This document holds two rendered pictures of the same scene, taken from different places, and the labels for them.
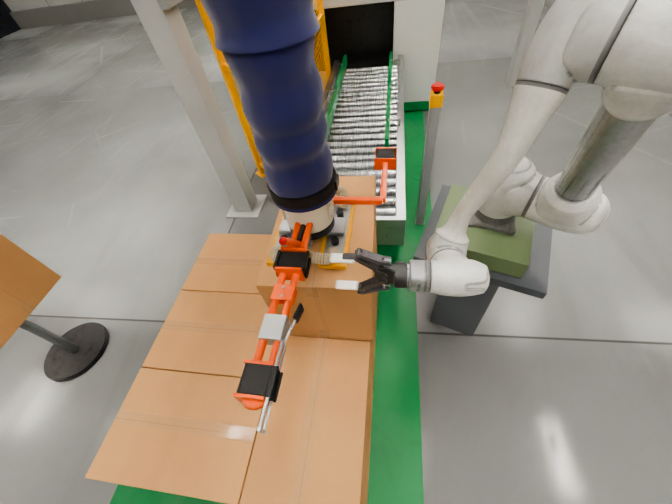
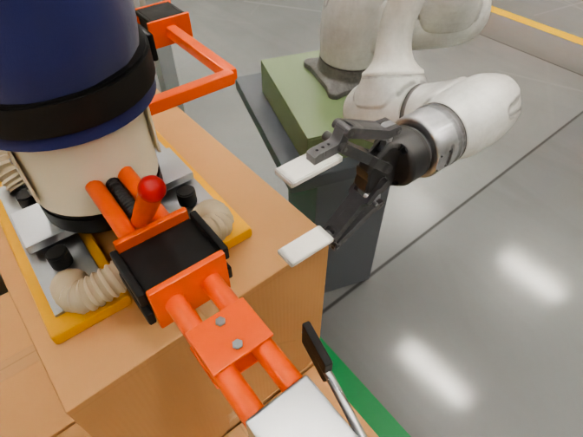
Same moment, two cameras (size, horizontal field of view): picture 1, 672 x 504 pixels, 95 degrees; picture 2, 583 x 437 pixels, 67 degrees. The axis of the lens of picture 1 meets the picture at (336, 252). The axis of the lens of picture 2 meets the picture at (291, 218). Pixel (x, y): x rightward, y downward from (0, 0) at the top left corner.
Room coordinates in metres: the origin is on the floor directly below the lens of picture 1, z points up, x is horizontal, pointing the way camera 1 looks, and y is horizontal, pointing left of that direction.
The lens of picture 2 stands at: (0.33, 0.28, 1.45)
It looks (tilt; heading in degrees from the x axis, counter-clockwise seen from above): 48 degrees down; 306
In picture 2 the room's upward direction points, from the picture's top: straight up
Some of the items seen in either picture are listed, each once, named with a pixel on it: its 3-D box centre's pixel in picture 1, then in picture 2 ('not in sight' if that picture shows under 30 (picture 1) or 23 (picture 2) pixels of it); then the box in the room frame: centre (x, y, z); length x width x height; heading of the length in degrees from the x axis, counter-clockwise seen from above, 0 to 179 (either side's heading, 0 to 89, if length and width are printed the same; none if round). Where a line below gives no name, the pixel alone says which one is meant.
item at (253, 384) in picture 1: (256, 381); not in sight; (0.26, 0.24, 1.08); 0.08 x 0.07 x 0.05; 164
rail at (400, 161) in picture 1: (400, 123); not in sight; (2.27, -0.69, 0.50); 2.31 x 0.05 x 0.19; 165
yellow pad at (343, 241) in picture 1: (337, 229); (167, 178); (0.80, -0.02, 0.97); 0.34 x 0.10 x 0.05; 164
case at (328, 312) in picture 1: (329, 254); (147, 262); (0.87, 0.03, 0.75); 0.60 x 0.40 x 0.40; 166
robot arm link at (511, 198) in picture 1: (507, 185); (359, 11); (0.83, -0.67, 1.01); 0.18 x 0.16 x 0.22; 43
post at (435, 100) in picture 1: (426, 169); (170, 88); (1.65, -0.70, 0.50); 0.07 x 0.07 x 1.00; 75
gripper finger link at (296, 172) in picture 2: (342, 258); (309, 165); (0.53, -0.01, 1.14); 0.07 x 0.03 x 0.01; 74
